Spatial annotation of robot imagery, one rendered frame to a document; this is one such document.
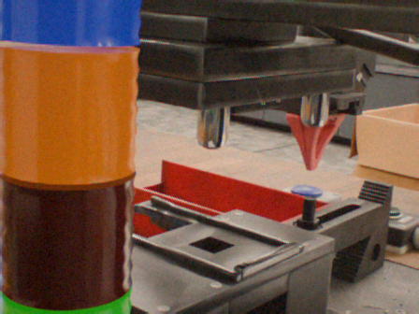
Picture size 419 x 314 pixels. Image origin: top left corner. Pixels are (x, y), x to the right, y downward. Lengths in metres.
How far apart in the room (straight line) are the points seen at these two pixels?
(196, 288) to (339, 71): 0.19
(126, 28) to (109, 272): 0.07
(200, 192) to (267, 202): 0.10
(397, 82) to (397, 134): 2.64
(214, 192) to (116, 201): 0.65
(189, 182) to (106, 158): 0.68
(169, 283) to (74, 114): 0.29
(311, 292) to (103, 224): 0.38
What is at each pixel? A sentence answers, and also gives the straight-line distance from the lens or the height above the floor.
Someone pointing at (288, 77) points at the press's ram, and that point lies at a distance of 0.46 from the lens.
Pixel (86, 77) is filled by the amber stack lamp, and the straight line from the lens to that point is 0.17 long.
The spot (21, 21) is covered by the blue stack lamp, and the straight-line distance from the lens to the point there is 0.18.
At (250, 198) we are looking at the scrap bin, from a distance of 0.80.
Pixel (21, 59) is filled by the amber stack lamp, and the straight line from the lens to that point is 0.18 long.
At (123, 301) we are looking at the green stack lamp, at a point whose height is 1.08.
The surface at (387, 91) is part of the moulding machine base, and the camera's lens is 5.50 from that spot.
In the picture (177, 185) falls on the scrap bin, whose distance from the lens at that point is 0.87.
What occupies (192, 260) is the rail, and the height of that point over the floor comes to 0.99.
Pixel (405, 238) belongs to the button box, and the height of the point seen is 0.92.
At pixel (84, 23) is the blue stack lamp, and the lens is 0.17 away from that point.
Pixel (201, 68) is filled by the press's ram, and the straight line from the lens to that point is 0.39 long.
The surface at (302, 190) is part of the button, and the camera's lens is 0.87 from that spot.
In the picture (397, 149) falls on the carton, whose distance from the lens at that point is 2.83.
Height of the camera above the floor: 1.17
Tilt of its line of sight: 13 degrees down
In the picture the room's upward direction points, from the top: 3 degrees clockwise
